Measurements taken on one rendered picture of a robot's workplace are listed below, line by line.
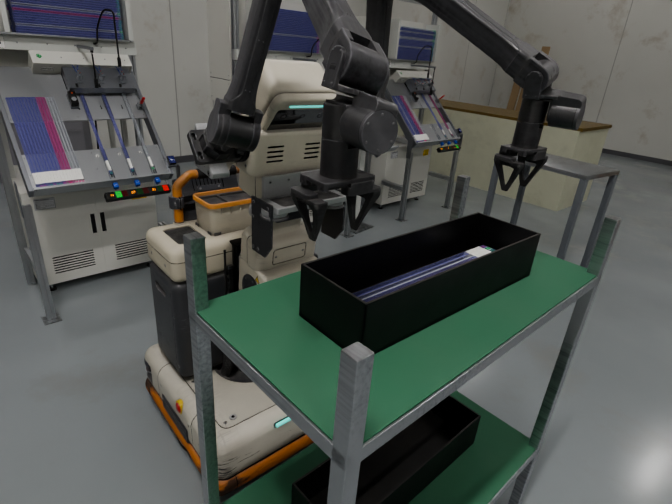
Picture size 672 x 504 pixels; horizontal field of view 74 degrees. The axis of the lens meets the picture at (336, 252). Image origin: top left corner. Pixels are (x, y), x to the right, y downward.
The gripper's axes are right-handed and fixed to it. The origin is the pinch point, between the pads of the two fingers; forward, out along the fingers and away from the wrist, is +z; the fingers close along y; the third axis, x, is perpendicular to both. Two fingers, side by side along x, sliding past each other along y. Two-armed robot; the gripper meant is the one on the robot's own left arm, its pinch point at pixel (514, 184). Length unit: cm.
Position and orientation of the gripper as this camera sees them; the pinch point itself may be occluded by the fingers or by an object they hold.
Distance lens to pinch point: 115.6
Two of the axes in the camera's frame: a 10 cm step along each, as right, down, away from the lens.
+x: -6.5, -3.6, 6.7
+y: 7.6, -2.1, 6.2
